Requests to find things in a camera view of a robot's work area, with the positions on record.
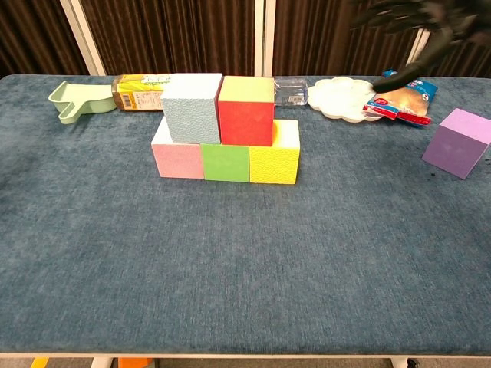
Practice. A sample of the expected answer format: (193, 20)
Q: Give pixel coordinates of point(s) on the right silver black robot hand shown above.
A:
(441, 19)

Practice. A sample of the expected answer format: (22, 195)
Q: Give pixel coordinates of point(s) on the red foam cube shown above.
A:
(245, 122)

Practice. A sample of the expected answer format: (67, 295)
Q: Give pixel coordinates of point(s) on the yellow foam cube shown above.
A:
(274, 165)

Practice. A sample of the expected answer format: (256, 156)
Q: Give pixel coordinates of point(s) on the green foam cube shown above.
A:
(226, 163)

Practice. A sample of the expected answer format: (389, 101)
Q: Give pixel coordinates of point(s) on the light blue foam cube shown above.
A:
(190, 115)

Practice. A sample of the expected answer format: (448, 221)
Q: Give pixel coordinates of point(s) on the pink foam cube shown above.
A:
(176, 161)

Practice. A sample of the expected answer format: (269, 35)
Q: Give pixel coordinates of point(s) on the blue red snack bag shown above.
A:
(406, 103)

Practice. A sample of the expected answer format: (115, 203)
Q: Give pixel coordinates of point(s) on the purple foam cube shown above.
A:
(452, 149)

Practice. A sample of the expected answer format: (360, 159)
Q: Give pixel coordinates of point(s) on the white flower-shaped paint palette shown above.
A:
(337, 99)

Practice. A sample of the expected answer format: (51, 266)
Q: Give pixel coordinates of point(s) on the clear plastic water bottle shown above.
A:
(291, 92)

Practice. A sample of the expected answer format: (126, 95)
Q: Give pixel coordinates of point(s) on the tea bottle yellow label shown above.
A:
(138, 97)

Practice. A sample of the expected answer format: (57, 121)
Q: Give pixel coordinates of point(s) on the blue tablecloth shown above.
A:
(230, 268)

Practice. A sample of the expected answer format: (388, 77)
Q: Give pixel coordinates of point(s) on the light green plastic dustpan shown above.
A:
(84, 99)

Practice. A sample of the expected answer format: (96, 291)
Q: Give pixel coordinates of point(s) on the orange object under table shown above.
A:
(134, 363)

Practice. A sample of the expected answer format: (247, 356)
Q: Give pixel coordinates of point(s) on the yellow floor tape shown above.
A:
(39, 363)

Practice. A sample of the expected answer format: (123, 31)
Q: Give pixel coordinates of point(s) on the white table frame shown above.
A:
(245, 356)

